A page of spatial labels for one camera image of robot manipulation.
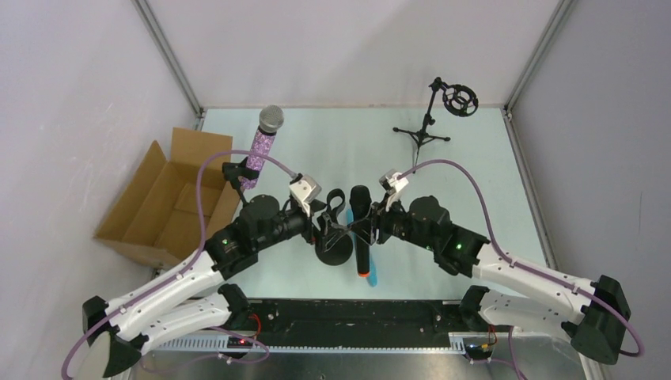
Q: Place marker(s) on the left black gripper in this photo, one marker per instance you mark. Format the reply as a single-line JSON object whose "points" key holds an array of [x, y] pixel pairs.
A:
{"points": [[315, 225]]}

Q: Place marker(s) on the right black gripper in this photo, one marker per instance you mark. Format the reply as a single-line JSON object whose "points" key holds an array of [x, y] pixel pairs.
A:
{"points": [[375, 222]]}

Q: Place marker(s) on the black orange-ring microphone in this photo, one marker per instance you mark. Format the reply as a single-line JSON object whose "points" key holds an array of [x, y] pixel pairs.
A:
{"points": [[360, 203]]}

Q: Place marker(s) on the teal blue microphone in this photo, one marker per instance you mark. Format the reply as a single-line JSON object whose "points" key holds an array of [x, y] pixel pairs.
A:
{"points": [[372, 277]]}

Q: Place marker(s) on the black round-base mic stand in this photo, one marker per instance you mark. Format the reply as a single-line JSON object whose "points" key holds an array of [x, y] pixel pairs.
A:
{"points": [[238, 174]]}

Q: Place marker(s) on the purple glitter microphone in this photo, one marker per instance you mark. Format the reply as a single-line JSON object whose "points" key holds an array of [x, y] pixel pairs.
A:
{"points": [[271, 119]]}

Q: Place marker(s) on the brown cardboard box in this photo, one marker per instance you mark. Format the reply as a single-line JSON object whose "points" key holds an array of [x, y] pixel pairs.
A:
{"points": [[155, 221]]}

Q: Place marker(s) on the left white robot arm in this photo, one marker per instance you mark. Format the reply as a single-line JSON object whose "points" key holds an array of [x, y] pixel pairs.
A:
{"points": [[196, 294]]}

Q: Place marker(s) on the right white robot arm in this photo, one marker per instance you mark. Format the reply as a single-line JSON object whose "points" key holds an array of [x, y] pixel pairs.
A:
{"points": [[591, 315]]}

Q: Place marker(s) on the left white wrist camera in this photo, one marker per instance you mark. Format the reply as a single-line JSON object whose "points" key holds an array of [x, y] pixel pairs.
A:
{"points": [[304, 190]]}

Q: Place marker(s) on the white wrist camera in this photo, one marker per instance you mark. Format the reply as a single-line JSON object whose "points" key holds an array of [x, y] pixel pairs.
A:
{"points": [[394, 183], [304, 190]]}

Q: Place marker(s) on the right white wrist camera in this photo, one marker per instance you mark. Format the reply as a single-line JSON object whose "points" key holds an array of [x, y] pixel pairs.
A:
{"points": [[394, 183]]}

